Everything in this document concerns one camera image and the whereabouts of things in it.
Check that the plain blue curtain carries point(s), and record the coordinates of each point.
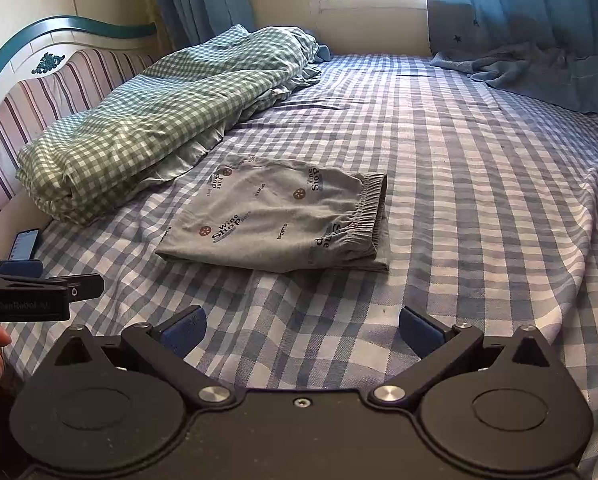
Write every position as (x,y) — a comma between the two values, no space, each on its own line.
(199,0)

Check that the blue star curtain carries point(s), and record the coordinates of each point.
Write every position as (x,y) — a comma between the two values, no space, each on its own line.
(529,20)

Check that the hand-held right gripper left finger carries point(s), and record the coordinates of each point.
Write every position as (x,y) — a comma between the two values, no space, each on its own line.
(185,334)

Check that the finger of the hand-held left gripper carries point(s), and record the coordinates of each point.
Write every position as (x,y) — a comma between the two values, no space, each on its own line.
(14,267)
(23,246)

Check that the blue white checked bed sheet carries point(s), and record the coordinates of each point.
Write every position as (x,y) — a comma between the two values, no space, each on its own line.
(454,185)

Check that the grey printed pants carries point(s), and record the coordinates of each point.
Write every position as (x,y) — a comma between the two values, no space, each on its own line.
(269,220)

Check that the striped headboard with teal trim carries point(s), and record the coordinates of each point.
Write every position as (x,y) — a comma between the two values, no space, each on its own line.
(54,85)

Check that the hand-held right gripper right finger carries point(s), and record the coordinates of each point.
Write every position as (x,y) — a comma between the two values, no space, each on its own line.
(419,334)

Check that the green checked quilt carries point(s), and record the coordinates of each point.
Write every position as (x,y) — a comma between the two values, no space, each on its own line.
(154,110)

